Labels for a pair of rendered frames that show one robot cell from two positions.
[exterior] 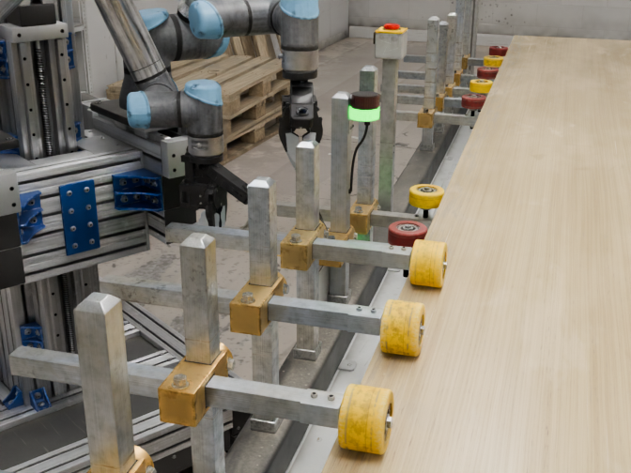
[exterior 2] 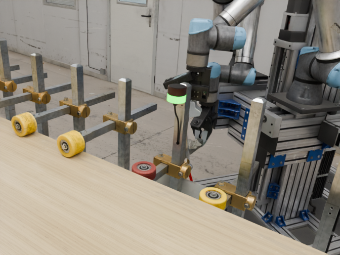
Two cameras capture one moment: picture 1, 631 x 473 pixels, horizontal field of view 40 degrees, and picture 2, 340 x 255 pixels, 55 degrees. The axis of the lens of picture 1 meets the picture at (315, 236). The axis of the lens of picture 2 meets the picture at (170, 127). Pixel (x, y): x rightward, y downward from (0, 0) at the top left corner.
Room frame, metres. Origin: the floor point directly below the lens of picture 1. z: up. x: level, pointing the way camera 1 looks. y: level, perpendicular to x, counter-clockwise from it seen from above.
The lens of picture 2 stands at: (1.97, -1.06, 1.45)
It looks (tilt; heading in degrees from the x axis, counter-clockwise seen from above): 23 degrees down; 105
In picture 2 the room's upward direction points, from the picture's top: 4 degrees clockwise
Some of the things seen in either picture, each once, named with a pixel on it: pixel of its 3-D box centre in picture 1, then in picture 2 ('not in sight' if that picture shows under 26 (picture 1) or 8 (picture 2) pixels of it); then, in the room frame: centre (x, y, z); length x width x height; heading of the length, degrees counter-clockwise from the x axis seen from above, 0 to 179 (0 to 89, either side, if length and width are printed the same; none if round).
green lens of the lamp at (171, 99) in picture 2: (364, 112); (176, 97); (1.73, -0.10, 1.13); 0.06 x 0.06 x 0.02
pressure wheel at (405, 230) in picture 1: (407, 251); (143, 180); (1.66, -0.19, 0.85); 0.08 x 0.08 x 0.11
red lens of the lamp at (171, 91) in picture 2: (364, 99); (177, 89); (1.73, -0.10, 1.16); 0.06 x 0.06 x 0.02
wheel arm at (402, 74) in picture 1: (444, 77); not in sight; (3.64, -0.54, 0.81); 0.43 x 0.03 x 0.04; 74
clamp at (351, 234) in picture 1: (338, 243); (171, 166); (1.72, -0.05, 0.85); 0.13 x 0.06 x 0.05; 164
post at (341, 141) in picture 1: (340, 204); (178, 148); (1.74, -0.05, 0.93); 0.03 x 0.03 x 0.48; 74
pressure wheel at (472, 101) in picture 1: (472, 112); not in sight; (2.87, -0.53, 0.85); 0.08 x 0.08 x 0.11
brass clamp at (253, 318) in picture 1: (259, 300); (74, 108); (1.24, 0.09, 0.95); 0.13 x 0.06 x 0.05; 164
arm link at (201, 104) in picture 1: (202, 108); (210, 77); (1.78, 0.24, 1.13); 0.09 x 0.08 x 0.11; 95
